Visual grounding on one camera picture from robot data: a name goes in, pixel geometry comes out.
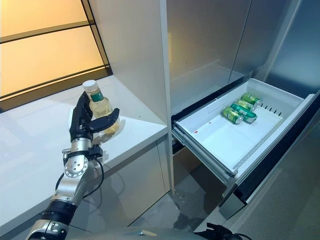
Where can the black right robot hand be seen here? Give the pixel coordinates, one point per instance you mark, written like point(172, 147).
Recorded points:
point(217, 232)

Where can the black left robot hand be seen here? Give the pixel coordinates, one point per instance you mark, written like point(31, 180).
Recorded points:
point(80, 122)

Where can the yellow tea bottle white cap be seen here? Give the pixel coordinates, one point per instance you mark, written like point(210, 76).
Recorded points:
point(100, 107)

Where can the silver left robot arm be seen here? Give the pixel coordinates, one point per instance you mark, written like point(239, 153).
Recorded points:
point(72, 170)

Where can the white fridge drawer steel front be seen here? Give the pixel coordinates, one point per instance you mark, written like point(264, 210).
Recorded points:
point(225, 145)

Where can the stainless steel fridge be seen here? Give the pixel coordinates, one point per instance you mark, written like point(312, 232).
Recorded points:
point(205, 45)

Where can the grey robot torso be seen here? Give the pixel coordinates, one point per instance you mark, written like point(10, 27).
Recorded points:
point(160, 233)

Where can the black framed lit window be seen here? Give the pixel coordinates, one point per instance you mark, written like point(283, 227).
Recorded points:
point(45, 55)

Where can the white counter cabinet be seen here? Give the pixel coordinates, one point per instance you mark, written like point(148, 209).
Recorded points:
point(140, 180)

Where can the light green drink can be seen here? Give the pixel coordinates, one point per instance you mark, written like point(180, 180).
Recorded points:
point(247, 104)
point(231, 114)
point(250, 98)

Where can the dark green drink can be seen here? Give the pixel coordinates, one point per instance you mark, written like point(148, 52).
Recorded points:
point(246, 114)

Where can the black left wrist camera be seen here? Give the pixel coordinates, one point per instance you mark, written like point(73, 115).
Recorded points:
point(96, 151)

